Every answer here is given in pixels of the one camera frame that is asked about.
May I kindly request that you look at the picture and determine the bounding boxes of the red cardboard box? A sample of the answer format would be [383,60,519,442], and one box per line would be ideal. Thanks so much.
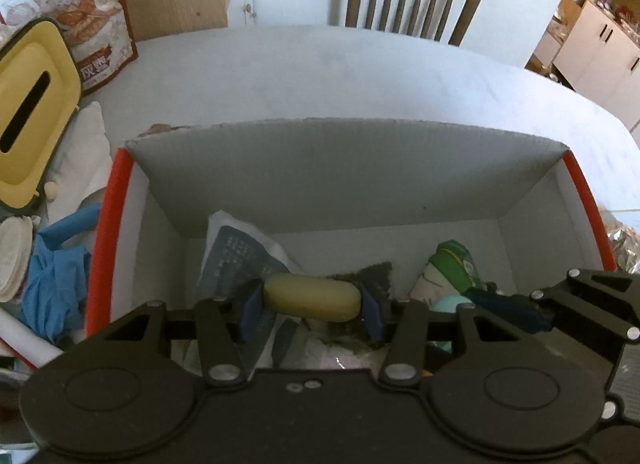
[85,116,619,376]

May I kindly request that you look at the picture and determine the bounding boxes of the white cloth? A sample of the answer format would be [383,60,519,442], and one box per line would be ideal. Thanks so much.
[46,101,114,226]

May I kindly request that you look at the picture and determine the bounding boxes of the clear bag of white items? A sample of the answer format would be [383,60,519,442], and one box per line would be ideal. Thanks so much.
[300,334,388,371]

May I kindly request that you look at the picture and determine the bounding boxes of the teal oval sharpener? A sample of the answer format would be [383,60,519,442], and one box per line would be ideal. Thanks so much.
[431,294,474,314]

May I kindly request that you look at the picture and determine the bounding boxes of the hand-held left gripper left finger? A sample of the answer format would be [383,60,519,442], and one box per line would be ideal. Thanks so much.
[87,288,266,388]

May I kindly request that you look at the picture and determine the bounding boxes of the painted face ornament green tassel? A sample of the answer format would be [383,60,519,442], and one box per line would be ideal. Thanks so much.
[409,240,489,303]

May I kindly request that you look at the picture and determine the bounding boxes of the blue rubber gloves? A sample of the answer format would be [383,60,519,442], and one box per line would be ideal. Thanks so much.
[22,203,104,346]

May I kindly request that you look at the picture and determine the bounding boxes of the yellow tissue box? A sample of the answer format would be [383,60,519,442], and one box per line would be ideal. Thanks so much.
[0,16,84,211]

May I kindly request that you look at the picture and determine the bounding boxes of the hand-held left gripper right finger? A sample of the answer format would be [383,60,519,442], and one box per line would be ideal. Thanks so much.
[360,287,538,388]

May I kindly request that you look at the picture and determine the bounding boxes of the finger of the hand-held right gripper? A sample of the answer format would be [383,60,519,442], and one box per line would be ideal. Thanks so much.
[462,268,640,345]

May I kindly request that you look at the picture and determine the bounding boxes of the clear bag of dark items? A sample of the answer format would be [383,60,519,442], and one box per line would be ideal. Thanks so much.
[327,261,397,297]

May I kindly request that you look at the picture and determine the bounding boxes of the crumpled silver foil wrapper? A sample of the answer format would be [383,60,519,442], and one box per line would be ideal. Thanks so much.
[602,224,640,276]

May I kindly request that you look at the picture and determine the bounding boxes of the white packet with dark print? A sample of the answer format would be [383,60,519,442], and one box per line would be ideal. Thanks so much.
[197,210,302,297]

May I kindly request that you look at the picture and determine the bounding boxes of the stack of white round pads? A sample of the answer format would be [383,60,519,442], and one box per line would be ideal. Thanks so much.
[0,216,37,303]

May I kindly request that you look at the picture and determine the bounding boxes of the printed snack bag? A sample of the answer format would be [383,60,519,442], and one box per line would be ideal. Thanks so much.
[0,0,139,96]

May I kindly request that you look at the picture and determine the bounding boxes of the white paper roll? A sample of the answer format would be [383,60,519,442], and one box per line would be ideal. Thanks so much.
[0,311,64,371]

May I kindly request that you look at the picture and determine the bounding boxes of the white kitchen cabinets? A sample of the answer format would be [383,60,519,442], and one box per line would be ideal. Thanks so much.
[525,0,640,134]

